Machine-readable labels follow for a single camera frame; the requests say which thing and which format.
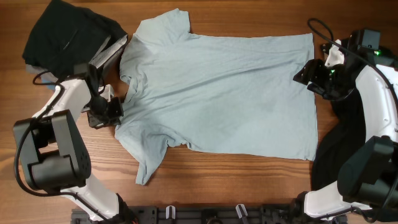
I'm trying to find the light blue t-shirt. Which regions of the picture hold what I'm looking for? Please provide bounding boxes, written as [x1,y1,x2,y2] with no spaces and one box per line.
[115,9,318,185]

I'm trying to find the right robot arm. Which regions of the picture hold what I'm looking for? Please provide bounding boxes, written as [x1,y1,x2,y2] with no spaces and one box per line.
[294,29,397,222]

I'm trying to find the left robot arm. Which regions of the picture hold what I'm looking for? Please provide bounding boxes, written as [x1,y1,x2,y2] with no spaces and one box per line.
[13,63,134,223]

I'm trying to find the black garment under t-shirt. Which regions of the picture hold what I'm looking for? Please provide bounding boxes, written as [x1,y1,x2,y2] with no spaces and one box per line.
[311,90,366,191]

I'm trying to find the blue folded denim garment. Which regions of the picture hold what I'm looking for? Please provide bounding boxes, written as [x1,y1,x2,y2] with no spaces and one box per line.
[41,78,55,91]

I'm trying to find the grey folded garment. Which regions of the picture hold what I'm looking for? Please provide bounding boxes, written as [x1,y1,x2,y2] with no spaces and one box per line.
[25,34,129,75]

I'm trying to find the black folded garment on stack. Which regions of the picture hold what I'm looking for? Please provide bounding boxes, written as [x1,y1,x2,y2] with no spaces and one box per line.
[22,0,127,79]

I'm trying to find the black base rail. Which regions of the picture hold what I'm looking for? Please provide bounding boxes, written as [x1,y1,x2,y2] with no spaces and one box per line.
[70,203,348,224]

